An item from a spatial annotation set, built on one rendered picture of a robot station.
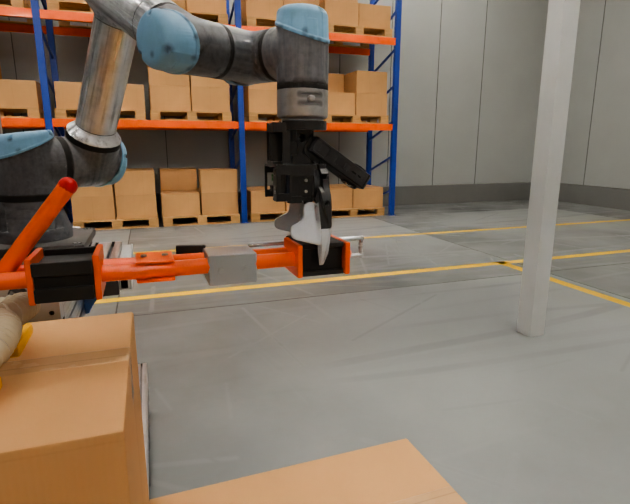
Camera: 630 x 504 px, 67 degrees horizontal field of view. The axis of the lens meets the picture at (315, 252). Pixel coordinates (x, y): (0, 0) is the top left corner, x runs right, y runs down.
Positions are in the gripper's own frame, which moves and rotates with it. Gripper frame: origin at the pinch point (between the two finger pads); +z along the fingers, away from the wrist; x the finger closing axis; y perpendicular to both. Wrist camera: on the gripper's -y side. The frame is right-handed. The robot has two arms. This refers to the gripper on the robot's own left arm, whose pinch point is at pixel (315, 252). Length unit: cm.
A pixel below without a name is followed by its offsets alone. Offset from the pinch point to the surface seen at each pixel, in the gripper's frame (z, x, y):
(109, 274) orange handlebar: 0.2, 3.5, 29.9
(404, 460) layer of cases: 53, -13, -26
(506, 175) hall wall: 48, -830, -766
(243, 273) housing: 1.6, 3.5, 12.2
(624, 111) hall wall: -86, -646, -876
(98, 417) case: 12.9, 17.0, 31.3
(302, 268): 1.3, 4.7, 3.6
